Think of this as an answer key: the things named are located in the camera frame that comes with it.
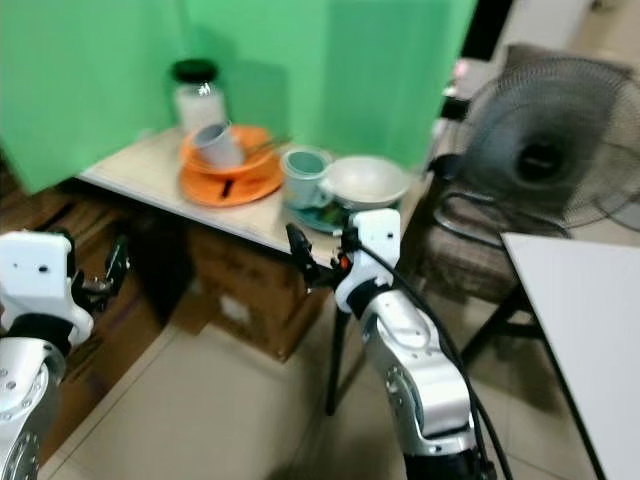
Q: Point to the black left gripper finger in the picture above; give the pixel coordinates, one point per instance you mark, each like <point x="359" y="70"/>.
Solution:
<point x="118" y="262"/>

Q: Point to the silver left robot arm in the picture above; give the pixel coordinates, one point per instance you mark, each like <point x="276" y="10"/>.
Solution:
<point x="30" y="400"/>

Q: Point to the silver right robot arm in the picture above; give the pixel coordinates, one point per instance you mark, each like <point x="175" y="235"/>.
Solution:
<point x="420" y="380"/>

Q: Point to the teal plate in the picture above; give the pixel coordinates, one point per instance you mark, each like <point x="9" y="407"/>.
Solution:
<point x="320" y="218"/>

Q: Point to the white bowl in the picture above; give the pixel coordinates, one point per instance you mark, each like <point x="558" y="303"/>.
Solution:
<point x="365" y="180"/>

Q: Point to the brown cardboard box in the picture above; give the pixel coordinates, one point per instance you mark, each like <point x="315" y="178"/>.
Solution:
<point x="250" y="290"/>

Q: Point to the pale teal mug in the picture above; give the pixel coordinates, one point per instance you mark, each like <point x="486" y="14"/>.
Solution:
<point x="304" y="180"/>

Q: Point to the black table leg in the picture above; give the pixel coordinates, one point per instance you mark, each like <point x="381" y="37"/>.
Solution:
<point x="337" y="350"/>

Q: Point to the large orange plate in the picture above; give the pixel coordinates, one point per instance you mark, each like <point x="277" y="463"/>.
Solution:
<point x="255" y="187"/>

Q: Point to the orange bowl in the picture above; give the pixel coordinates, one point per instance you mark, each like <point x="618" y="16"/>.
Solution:
<point x="255" y="160"/>

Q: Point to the wooden chopstick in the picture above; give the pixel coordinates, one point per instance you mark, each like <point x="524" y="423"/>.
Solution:
<point x="265" y="148"/>

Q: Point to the grey cup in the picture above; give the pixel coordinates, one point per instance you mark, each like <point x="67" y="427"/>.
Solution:
<point x="220" y="146"/>

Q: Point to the glass jar black lid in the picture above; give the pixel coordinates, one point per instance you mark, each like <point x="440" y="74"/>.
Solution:
<point x="200" y="105"/>

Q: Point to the green backdrop screen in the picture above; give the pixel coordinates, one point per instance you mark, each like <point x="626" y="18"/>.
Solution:
<point x="100" y="70"/>

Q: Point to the black electric fan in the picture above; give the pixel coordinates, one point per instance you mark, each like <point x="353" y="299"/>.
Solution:
<point x="540" y="140"/>

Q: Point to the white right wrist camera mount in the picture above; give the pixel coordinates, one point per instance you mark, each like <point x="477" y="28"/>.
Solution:
<point x="375" y="255"/>

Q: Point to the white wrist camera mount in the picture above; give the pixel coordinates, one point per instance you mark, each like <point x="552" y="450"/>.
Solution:
<point x="35" y="275"/>
<point x="375" y="255"/>

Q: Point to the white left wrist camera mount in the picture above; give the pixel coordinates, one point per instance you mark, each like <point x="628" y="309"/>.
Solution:
<point x="35" y="275"/>

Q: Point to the white table black frame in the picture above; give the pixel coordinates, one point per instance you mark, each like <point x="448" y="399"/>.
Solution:
<point x="585" y="330"/>

